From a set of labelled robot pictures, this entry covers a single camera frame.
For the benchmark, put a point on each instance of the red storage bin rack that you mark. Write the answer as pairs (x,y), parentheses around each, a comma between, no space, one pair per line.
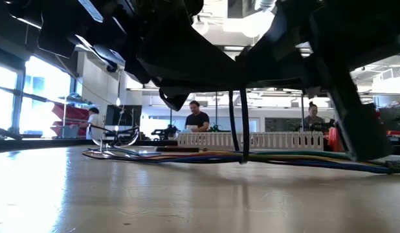
(70,113)

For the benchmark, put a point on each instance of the black aluminium table frame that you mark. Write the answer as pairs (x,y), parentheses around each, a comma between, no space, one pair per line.
(41,144)

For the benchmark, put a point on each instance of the black computer monitor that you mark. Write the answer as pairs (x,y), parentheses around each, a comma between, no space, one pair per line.
(122,115)

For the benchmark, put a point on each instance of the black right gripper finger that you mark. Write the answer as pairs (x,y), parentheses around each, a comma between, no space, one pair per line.
(277,68)
(365,129)

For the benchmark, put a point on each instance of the person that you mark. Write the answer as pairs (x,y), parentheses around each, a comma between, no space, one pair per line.
(313,119)
(197,119)
(94,121)

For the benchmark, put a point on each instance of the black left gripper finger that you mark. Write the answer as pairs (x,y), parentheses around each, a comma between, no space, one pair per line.
(174,100)
(193,71)

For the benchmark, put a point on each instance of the clear safety glasses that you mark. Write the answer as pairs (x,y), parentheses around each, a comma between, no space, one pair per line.
(99,140)

